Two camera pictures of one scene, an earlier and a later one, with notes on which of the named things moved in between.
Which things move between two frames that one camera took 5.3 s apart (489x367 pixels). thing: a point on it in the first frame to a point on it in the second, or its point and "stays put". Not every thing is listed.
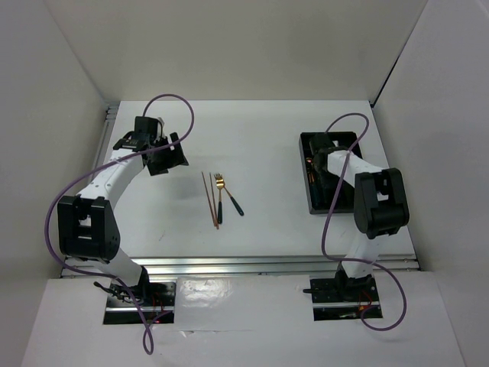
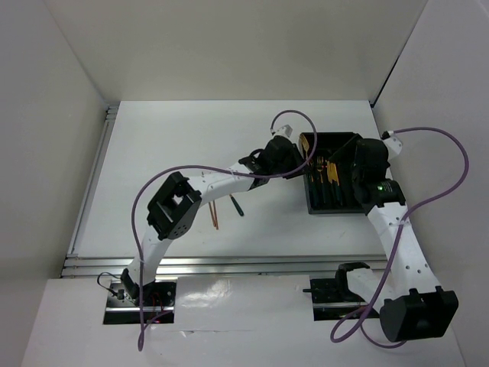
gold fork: (220, 183) to (305, 143)
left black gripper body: (162, 149) to (290, 163)
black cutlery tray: (322, 188) stays put
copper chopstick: (208, 201) stays put
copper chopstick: (215, 215) stays put
